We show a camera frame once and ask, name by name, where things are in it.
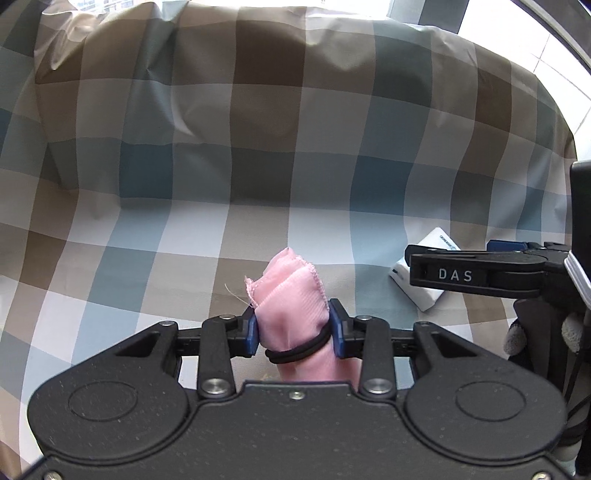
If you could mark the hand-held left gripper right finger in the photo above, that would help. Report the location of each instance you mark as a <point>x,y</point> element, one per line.
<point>337,332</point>

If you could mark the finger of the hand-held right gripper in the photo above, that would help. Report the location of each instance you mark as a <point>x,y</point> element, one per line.
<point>505,246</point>
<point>425,270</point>

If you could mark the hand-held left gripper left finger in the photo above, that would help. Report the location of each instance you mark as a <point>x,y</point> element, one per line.
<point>250,332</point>

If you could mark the white tissue pack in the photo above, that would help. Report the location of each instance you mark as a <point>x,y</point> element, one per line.
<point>434,240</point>

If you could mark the pink cloth bundle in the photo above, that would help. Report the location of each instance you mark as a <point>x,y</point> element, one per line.
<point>291,300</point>

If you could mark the person's right hand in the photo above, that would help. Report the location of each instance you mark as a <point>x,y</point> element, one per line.
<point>515,339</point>

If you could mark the checked bed sheet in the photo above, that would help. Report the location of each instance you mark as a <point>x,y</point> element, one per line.
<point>138,258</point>

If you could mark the checked pillow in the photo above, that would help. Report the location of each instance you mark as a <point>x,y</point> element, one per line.
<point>277,92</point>

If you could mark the grey window frame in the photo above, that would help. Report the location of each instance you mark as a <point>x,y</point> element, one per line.
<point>425,14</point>

